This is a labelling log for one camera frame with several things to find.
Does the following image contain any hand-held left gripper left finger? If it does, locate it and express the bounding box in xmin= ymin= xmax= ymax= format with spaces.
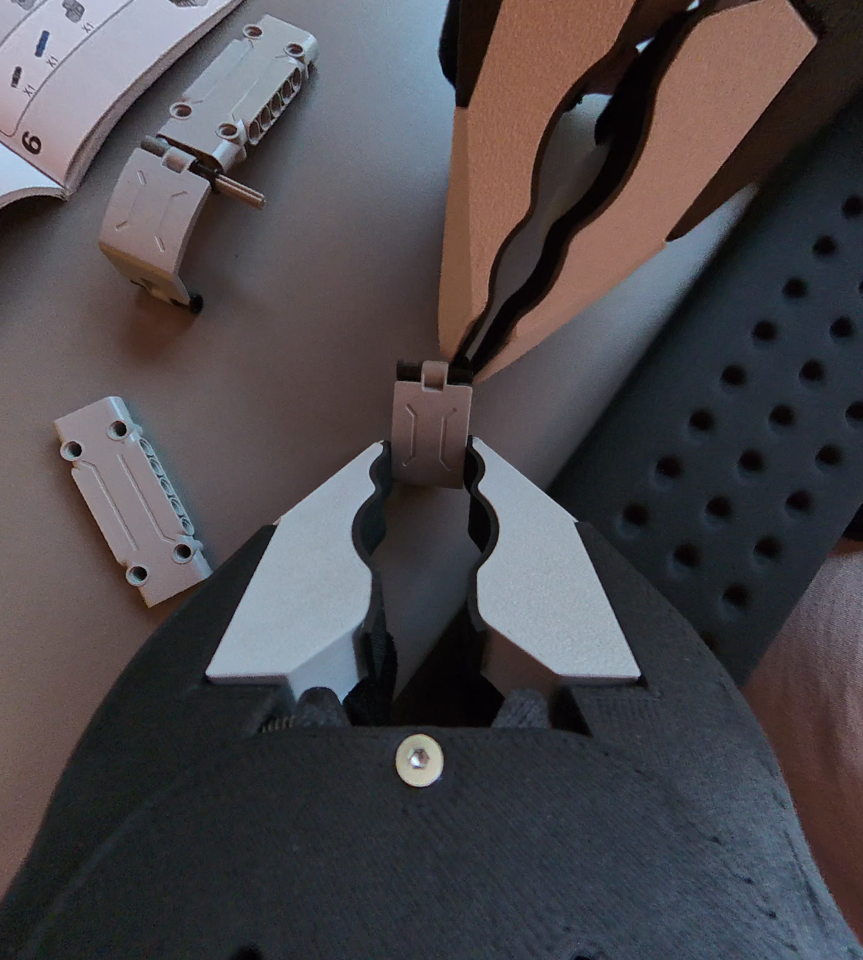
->
xmin=206 ymin=441 xmax=393 ymax=706

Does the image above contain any grey flat toy panel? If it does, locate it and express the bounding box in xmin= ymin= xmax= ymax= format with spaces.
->
xmin=52 ymin=396 xmax=214 ymax=609

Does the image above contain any person's light shirt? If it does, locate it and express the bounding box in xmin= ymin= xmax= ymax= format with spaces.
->
xmin=742 ymin=442 xmax=863 ymax=960

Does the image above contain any black perforated pad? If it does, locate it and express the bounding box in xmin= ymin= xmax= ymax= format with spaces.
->
xmin=547 ymin=71 xmax=863 ymax=685

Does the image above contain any grey curved toy panel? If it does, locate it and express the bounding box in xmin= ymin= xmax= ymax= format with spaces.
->
xmin=390 ymin=360 xmax=475 ymax=490

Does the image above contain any grey hinged toy panel assembly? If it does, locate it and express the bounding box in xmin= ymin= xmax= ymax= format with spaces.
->
xmin=97 ymin=15 xmax=320 ymax=310

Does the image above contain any toy instruction booklet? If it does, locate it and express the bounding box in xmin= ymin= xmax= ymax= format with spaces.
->
xmin=0 ymin=0 xmax=247 ymax=258

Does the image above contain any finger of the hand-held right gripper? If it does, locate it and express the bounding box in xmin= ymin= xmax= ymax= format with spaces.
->
xmin=471 ymin=0 xmax=832 ymax=382
xmin=437 ymin=0 xmax=640 ymax=355

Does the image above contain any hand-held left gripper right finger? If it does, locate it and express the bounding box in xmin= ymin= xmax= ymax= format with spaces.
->
xmin=467 ymin=436 xmax=643 ymax=705

